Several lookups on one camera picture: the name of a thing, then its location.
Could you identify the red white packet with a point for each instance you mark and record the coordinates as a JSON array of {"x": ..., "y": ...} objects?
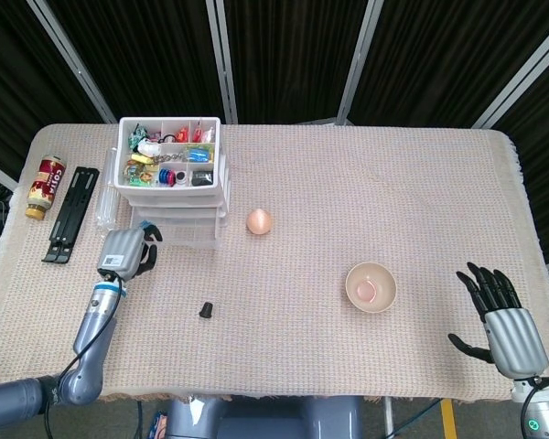
[{"x": 202, "y": 133}]

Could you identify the colourful candy wrappers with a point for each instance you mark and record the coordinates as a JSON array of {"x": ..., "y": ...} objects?
[{"x": 137, "y": 174}]

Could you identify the metal table leg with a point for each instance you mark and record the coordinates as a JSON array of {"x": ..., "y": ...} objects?
[{"x": 388, "y": 416}]

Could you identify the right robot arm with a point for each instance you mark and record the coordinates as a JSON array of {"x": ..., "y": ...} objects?
[{"x": 548, "y": 416}]

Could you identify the beige woven tablecloth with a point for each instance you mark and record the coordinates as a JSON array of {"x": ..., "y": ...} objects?
[{"x": 302, "y": 183}]

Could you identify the yellow packet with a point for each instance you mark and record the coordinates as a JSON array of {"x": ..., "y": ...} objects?
[{"x": 139, "y": 158}]

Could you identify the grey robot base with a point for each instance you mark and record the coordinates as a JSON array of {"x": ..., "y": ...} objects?
[{"x": 256, "y": 420}]

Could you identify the blue green packet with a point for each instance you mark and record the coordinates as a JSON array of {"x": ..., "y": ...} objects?
[{"x": 196, "y": 153}]

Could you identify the blue red disc stack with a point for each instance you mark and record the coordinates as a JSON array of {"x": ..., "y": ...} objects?
[{"x": 164, "y": 174}]

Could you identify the black folding stand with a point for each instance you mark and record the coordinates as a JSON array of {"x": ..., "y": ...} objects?
[{"x": 80, "y": 192}]

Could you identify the white rolled object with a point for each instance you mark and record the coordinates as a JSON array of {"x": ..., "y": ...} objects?
[{"x": 147, "y": 147}]

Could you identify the orange small toy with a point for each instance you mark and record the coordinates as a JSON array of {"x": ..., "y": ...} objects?
[{"x": 182, "y": 135}]

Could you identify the small black rubber cap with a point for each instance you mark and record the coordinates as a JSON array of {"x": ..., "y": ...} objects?
[{"x": 206, "y": 310}]

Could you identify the black hair loop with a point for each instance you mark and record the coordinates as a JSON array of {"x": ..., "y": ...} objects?
[{"x": 166, "y": 136}]

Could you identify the beige bowl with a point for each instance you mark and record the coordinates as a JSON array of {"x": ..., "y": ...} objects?
[{"x": 382, "y": 274}]

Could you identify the peach ball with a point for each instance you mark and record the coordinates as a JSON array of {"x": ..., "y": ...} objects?
[{"x": 260, "y": 221}]

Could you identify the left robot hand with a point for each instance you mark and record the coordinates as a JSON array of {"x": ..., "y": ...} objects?
[{"x": 123, "y": 251}]

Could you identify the clear plastic tube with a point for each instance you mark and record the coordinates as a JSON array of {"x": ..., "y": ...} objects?
[{"x": 106, "y": 206}]

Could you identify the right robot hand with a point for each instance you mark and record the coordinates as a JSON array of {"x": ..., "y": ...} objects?
[{"x": 514, "y": 338}]

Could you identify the green candy pack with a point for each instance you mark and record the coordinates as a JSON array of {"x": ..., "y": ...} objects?
[{"x": 137, "y": 135}]

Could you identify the black white round piece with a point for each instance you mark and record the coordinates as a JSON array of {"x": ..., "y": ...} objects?
[{"x": 180, "y": 176}]

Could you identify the Costa coffee bottle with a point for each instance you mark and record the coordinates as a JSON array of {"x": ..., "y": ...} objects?
[{"x": 46, "y": 183}]

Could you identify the white plastic drawer organizer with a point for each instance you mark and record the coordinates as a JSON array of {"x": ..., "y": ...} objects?
[{"x": 164, "y": 189}]

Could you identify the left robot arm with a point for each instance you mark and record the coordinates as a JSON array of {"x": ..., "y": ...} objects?
[{"x": 96, "y": 329}]

